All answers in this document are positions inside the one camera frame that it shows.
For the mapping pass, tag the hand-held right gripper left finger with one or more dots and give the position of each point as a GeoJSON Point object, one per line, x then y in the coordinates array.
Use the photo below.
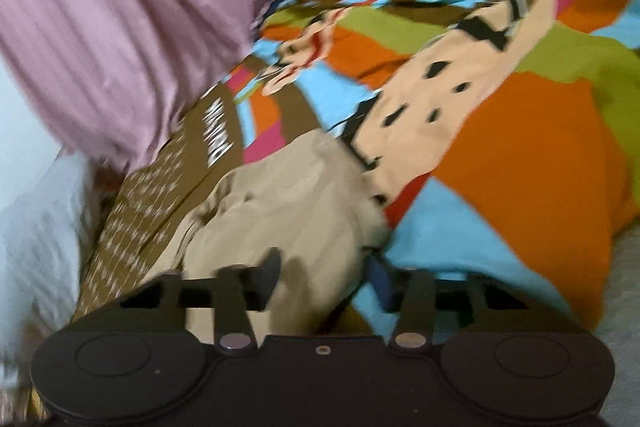
{"type": "Point", "coordinates": [267, 279]}

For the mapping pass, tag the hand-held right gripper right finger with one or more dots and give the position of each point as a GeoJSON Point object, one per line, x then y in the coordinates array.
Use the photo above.
{"type": "Point", "coordinates": [381, 282]}

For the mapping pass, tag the beige hooded jacket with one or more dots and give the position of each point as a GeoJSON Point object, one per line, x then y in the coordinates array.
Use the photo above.
{"type": "Point", "coordinates": [280, 202]}

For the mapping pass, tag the peach cloth with black spots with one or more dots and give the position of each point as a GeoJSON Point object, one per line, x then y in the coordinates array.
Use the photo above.
{"type": "Point", "coordinates": [425, 107]}

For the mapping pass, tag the colourful striped printed blanket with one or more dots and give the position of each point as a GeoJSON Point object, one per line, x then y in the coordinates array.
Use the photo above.
{"type": "Point", "coordinates": [525, 147]}

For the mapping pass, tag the light grey pillow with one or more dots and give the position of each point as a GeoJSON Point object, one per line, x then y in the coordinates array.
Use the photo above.
{"type": "Point", "coordinates": [40, 257]}

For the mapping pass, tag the pink curtain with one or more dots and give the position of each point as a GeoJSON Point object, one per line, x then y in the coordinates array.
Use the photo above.
{"type": "Point", "coordinates": [125, 22]}

